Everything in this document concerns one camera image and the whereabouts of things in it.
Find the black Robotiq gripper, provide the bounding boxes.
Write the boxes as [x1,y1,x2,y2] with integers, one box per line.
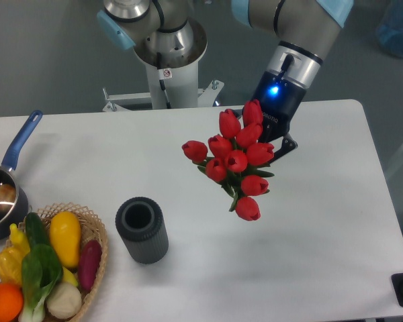
[242,71,305,164]

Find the red tulip bouquet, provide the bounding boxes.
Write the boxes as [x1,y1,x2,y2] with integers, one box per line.
[182,99,275,221]

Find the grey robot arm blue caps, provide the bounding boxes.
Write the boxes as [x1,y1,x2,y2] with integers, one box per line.
[97,1,353,159]

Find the blue translucent container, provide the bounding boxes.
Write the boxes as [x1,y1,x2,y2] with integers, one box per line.
[375,1,403,58]

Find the dark grey ribbed vase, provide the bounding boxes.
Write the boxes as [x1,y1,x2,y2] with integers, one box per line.
[115,197,169,264]

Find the woven wicker basket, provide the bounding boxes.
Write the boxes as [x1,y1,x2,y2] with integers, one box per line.
[0,203,107,321]

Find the purple eggplant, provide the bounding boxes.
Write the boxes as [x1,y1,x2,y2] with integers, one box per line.
[77,239,102,291]

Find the yellow squash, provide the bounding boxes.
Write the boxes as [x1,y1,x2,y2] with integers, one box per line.
[50,211,81,270]

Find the yellow banana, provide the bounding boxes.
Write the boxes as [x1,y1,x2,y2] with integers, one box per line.
[62,267,79,287]

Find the green cucumber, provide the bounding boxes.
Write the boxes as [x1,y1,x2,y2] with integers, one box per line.
[24,212,51,249]

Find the beige garlic bulb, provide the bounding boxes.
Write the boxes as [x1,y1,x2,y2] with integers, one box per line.
[46,282,82,319]

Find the green bok choy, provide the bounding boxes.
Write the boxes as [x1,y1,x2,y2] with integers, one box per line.
[18,244,62,321]

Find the small yellow pepper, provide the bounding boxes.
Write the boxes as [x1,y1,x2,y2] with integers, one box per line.
[9,223,30,256]

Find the brown bread roll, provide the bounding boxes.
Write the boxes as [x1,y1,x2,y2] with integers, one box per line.
[0,184,16,213]

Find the yellow bell pepper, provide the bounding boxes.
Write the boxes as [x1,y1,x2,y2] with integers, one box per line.
[0,246,23,286]

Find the orange fruit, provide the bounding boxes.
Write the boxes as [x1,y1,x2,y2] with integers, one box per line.
[0,283,24,322]

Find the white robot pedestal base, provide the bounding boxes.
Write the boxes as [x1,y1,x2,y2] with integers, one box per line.
[103,17,224,112]

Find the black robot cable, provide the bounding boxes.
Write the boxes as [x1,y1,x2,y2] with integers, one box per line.
[155,52,172,110]

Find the dark saucepan blue handle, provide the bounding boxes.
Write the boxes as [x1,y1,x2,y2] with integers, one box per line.
[0,110,43,240]

